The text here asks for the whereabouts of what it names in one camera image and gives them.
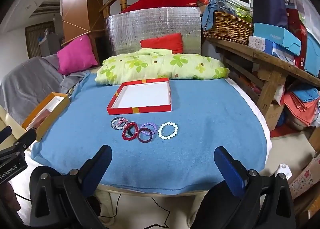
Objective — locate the clear plastic bag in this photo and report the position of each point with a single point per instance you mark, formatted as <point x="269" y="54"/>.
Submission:
<point x="232" y="4"/>

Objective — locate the brown wooden panel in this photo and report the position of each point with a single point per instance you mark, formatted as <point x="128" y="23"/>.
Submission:
<point x="80" y="2"/>

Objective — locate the white plug adapter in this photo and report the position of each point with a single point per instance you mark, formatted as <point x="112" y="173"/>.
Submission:
<point x="283" y="170"/>

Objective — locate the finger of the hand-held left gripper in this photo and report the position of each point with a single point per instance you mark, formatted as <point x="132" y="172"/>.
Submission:
<point x="5" y="133"/>
<point x="27" y="137"/>

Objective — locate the teal box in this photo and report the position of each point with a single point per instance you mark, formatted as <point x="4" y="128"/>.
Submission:
<point x="312" y="54"/>

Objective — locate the grey cloth cover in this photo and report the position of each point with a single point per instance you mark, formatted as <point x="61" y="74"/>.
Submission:
<point x="27" y="81"/>

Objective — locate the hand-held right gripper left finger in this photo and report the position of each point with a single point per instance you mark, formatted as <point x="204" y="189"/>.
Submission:
<point x="100" y="166"/>

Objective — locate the wicker basket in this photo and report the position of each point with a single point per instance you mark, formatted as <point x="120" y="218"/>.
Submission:
<point x="227" y="28"/>

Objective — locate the silver insulation mat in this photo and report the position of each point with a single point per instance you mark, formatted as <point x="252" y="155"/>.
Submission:
<point x="140" y="26"/>

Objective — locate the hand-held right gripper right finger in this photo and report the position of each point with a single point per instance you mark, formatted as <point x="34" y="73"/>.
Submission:
<point x="230" y="169"/>

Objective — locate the light blue cardboard box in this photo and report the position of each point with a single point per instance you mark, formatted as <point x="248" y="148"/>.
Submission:
<point x="275" y="35"/>

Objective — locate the wooden bench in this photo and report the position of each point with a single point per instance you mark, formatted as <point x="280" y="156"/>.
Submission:
<point x="272" y="74"/>

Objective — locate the pile of salmon cloths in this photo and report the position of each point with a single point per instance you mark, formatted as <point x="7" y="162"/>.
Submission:
<point x="300" y="109"/>

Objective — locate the red cushion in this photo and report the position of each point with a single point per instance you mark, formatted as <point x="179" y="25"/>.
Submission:
<point x="165" y="41"/>

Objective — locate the orange open box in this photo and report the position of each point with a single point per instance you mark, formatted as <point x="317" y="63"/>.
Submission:
<point x="61" y="103"/>

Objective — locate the green leaf pattern pillow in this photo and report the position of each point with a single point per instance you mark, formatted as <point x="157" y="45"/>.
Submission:
<point x="162" y="65"/>

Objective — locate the dark red box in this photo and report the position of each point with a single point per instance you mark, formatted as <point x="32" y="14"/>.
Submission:
<point x="296" y="26"/>

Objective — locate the white patterned tissue box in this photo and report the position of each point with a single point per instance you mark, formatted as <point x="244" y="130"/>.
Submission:
<point x="258" y="43"/>

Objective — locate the navy blue bag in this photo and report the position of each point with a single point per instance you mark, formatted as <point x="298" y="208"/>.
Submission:
<point x="268" y="4"/>

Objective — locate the blue cloth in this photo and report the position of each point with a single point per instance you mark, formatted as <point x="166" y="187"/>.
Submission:
<point x="210" y="11"/>

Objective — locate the floral cardboard box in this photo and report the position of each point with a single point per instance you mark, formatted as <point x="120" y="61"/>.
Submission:
<point x="306" y="176"/>

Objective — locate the red shallow gift box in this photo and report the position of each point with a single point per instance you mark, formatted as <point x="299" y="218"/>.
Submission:
<point x="140" y="110"/>

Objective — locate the pink cushion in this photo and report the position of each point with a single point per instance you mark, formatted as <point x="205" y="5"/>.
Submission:
<point x="76" y="55"/>

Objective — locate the dark purple bangle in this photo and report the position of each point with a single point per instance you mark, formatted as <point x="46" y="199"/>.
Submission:
<point x="140" y="139"/>

